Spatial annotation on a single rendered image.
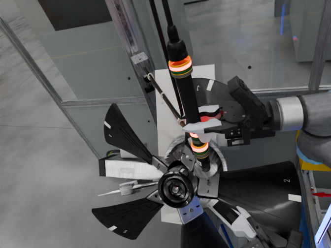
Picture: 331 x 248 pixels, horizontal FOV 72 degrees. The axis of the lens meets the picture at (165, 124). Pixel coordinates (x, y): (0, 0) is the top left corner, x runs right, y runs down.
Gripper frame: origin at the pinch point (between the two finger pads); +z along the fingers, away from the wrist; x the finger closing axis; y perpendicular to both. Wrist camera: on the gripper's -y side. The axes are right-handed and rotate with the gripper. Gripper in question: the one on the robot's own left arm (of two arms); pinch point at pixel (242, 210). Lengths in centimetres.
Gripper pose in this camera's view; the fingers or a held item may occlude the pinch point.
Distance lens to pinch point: 73.1
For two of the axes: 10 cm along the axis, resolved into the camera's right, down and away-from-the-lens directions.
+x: 3.5, 6.6, 6.7
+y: -8.6, 5.0, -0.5
